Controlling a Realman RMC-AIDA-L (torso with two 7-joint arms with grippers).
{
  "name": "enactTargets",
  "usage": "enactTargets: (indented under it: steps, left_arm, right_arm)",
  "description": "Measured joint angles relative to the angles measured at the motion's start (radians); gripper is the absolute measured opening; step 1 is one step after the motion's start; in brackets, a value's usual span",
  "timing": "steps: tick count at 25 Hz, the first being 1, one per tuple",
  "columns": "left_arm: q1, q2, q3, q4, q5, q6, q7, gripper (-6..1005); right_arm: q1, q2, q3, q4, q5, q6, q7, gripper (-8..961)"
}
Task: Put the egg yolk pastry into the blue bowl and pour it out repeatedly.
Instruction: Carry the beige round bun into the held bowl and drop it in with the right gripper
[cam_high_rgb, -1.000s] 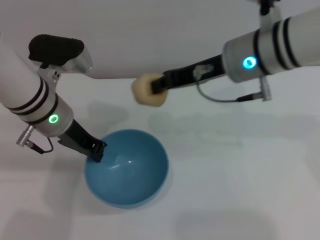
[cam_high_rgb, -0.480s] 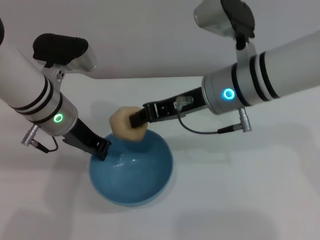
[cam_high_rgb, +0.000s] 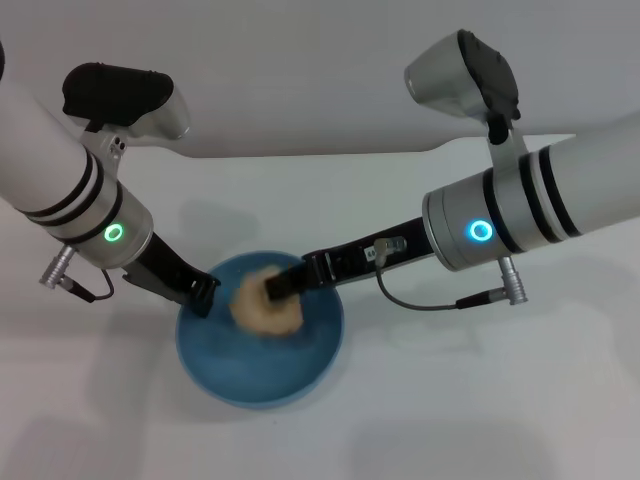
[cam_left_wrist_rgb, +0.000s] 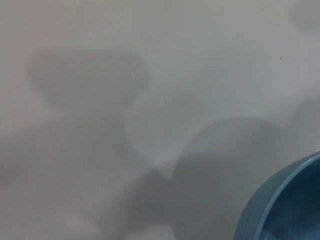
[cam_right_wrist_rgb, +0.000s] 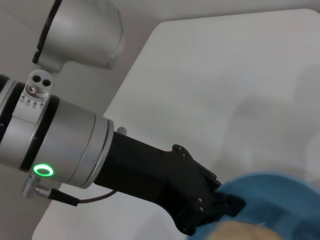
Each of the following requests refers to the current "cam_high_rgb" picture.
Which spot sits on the blue bowl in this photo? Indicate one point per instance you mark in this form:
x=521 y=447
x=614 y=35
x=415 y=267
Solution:
x=260 y=365

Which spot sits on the tan egg yolk pastry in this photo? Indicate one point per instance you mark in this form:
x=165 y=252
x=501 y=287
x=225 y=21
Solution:
x=260 y=315

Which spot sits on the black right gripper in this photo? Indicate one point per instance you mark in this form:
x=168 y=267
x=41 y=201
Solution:
x=380 y=265

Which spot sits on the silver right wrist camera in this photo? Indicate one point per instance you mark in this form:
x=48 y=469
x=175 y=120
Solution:
x=450 y=70

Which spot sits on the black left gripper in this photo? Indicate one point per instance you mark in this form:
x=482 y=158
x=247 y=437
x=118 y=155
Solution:
x=160 y=272

